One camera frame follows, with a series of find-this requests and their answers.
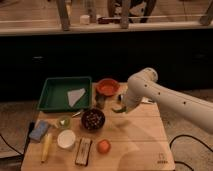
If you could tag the metal spoon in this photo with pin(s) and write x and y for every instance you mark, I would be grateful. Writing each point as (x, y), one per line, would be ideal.
(76, 114)

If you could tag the orange bowl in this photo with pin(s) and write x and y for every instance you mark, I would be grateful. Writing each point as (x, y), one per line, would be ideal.
(107, 86)

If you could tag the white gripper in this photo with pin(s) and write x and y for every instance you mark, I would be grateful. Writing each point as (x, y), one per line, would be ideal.
(129, 108)

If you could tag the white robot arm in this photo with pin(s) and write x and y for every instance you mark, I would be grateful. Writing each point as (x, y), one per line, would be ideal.
(144, 84)

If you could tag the small dark jar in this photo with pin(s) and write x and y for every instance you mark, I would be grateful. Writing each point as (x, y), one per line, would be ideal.
(100, 101)

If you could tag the orange tomato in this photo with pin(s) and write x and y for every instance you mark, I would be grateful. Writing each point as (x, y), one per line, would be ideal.
(103, 146)

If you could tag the blue sponge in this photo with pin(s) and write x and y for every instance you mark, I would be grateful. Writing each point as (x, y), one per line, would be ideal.
(39, 131)

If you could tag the dark bowl with beans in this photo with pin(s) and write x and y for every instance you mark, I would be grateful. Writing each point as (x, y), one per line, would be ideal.
(93, 119)

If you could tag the yellow corn cob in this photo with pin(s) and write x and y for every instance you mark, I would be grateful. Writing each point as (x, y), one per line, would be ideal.
(46, 147)

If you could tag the green plastic tray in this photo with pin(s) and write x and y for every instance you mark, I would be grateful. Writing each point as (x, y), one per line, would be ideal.
(54, 96)

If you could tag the white paper cup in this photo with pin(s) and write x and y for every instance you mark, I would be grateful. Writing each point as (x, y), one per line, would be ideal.
(66, 139)

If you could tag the small green cup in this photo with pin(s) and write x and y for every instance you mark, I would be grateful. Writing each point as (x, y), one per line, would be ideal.
(63, 123)

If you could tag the brown rectangular box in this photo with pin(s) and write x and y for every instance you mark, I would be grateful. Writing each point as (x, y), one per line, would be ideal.
(82, 156)

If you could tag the white cup on shelf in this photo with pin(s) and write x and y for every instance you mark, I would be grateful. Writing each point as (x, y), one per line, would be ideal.
(85, 19)

